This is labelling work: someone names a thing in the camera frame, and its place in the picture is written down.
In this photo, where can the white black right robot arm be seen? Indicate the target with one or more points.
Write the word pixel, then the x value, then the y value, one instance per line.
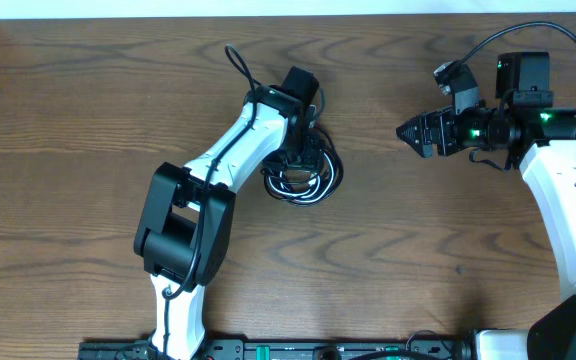
pixel 540 140

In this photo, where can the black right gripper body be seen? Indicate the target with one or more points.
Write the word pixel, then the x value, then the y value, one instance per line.
pixel 473 128

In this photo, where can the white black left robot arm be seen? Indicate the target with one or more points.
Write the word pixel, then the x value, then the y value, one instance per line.
pixel 184 229

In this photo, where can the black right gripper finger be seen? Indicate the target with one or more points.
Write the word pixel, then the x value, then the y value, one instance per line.
pixel 425 125
pixel 422 142

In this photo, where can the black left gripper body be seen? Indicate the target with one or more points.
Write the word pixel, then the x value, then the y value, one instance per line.
pixel 300 156

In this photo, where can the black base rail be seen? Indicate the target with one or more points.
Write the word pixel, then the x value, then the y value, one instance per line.
pixel 236 349

